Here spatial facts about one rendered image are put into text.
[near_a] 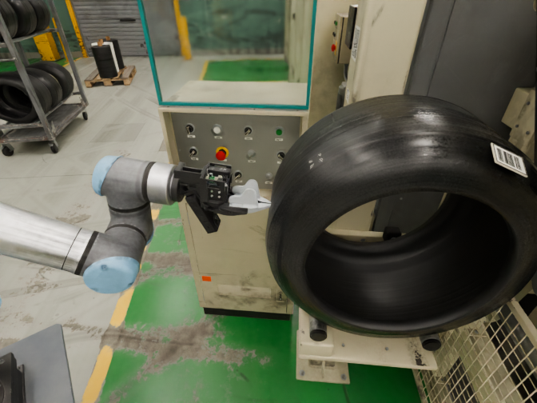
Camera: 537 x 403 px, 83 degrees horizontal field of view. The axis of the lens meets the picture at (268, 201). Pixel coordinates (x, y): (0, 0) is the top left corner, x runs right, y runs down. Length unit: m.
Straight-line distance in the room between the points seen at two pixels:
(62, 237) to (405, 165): 0.61
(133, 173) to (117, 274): 0.20
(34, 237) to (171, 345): 1.38
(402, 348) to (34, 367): 1.17
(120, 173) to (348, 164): 0.45
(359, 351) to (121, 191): 0.74
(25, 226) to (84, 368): 1.45
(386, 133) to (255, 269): 1.18
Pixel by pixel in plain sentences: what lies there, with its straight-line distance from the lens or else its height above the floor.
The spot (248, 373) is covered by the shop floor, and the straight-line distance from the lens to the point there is 1.80.
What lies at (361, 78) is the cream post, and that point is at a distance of 0.84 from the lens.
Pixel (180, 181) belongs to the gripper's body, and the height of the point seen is 1.29.
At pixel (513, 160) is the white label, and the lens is 0.60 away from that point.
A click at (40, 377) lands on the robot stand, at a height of 0.60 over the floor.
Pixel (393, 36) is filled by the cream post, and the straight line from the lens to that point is 0.84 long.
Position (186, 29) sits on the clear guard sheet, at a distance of 1.15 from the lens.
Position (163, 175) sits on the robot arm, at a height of 1.31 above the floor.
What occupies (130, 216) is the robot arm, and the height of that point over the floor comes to 1.21.
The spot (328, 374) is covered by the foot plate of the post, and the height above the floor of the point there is 0.01.
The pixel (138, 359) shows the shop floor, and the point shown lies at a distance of 1.96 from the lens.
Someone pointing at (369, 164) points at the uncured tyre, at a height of 1.39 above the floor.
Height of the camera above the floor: 1.63
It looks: 35 degrees down
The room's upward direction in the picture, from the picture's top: straight up
